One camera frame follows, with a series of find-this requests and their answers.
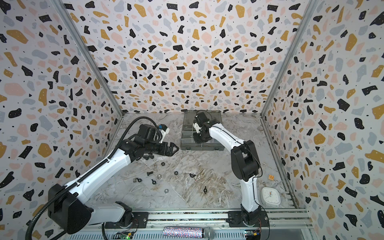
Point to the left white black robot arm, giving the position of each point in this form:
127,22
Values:
71,212

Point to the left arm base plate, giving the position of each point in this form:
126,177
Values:
135,220

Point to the white square clock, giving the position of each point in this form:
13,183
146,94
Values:
270,196

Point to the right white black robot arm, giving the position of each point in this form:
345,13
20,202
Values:
245,162

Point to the aluminium front rail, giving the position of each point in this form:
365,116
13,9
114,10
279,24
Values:
215,224

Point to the right corner aluminium post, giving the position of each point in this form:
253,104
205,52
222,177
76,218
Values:
290,54

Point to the clear plastic compartment organizer box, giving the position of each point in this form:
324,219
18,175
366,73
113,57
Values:
194,141

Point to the glitter handheld microphone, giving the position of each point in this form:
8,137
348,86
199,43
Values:
189,232

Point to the black bolts pair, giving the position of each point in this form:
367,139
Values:
147,157

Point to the left corner aluminium post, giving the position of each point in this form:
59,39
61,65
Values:
65,16

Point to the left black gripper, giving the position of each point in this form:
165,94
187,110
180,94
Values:
170,152

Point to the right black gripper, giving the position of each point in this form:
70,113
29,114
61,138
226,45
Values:
198,132

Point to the corner aluminium post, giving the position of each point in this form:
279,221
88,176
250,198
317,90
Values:
290,54
65,16

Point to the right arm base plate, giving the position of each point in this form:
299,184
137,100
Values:
238,219

